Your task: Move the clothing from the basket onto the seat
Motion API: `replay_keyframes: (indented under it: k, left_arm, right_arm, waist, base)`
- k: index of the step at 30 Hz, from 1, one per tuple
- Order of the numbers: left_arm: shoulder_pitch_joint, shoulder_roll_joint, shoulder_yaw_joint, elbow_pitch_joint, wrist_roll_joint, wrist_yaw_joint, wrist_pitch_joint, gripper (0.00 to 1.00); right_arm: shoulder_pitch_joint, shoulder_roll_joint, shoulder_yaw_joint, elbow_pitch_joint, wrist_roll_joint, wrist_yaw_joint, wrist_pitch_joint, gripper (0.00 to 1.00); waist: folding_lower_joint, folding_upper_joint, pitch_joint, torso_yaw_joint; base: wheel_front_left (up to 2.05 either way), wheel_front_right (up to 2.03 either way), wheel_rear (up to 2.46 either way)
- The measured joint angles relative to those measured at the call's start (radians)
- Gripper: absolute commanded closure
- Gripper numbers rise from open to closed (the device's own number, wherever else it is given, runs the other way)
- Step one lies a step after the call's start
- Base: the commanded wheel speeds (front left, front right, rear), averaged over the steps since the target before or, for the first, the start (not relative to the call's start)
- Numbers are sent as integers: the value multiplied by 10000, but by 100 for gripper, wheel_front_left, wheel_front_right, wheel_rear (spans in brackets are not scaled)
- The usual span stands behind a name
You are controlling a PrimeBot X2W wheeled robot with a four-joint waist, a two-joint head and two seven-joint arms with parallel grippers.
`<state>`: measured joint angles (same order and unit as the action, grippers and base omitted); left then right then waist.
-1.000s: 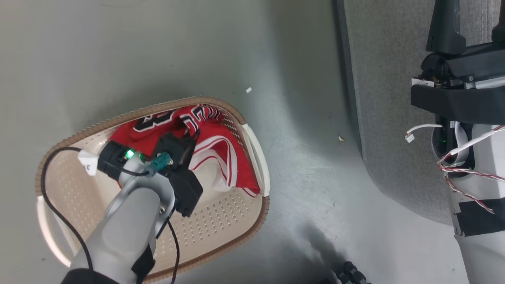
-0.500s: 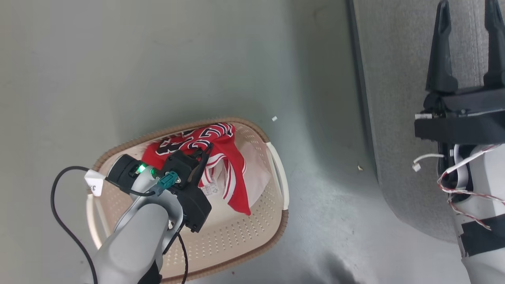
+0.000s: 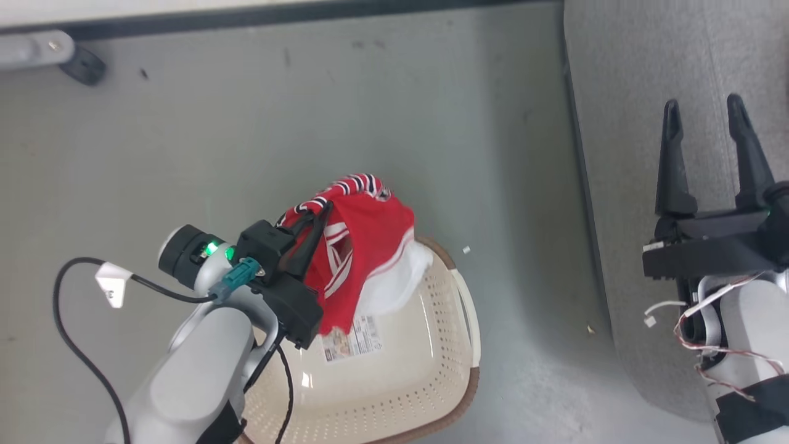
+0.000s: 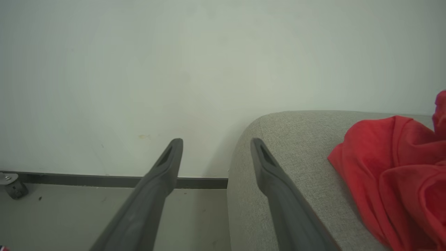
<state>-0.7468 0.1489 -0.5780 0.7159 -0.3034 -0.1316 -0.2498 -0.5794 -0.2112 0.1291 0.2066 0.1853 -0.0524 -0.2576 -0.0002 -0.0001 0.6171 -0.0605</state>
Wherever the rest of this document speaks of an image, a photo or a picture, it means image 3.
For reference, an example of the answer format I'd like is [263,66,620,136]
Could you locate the teal left cable connector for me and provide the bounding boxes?
[210,257,263,303]

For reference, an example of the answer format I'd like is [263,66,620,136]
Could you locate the black rubber foot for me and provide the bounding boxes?
[60,46,107,86]

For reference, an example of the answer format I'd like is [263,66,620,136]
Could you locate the black baseboard strip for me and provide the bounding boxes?
[59,0,565,43]

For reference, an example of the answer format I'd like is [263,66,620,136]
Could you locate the red white wire bundle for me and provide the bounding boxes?
[644,274,787,403]

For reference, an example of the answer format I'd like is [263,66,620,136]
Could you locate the grey metal floor bracket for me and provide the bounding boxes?
[0,30,76,70]

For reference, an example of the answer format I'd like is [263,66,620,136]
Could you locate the white basket handle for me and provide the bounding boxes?
[449,268,481,371]

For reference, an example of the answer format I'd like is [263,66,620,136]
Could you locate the black arm strap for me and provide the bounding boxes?
[714,372,789,444]

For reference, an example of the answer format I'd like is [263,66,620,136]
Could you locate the printed basket label sticker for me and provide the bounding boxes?
[321,314,383,363]

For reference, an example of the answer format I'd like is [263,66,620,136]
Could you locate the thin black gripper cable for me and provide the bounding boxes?
[243,333,295,444]

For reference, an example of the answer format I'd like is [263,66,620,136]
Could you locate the red and white garment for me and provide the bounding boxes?
[274,173,435,337]

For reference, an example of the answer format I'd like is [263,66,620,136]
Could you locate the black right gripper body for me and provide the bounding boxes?
[642,181,789,282]

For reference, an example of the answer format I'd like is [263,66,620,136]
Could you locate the cream laundry basket brown rim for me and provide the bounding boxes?
[237,234,481,444]

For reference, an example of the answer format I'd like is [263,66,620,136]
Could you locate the grey fabric sofa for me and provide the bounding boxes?
[562,0,789,426]

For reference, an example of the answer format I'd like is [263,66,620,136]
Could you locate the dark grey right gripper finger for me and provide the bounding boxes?
[655,99,698,218]
[727,93,776,212]

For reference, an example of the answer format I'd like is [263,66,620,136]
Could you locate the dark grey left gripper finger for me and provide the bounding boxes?
[285,202,334,279]

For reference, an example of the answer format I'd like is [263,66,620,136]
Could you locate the white cable tag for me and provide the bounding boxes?
[95,262,134,309]

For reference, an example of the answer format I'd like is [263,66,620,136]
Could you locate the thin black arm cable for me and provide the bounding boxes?
[52,257,218,444]

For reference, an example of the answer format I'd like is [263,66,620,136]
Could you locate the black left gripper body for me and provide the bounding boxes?
[251,271,325,350]

